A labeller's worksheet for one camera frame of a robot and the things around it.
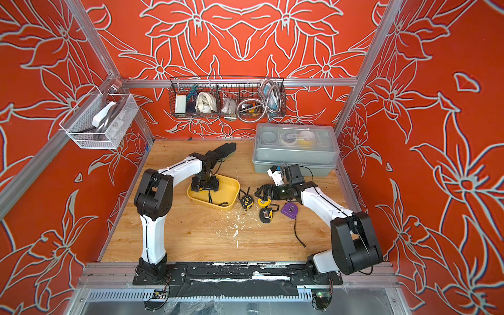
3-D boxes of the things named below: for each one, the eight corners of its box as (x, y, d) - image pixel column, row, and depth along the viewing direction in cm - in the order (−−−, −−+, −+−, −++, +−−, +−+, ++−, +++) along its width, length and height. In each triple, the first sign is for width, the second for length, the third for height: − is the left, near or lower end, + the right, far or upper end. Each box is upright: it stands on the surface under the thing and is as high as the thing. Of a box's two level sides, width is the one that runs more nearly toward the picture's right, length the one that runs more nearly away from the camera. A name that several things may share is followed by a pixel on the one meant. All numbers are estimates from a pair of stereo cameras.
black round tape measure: (259, 223, 88) (259, 220, 85) (259, 210, 92) (259, 207, 89) (273, 223, 88) (273, 220, 85) (272, 210, 92) (272, 207, 89)
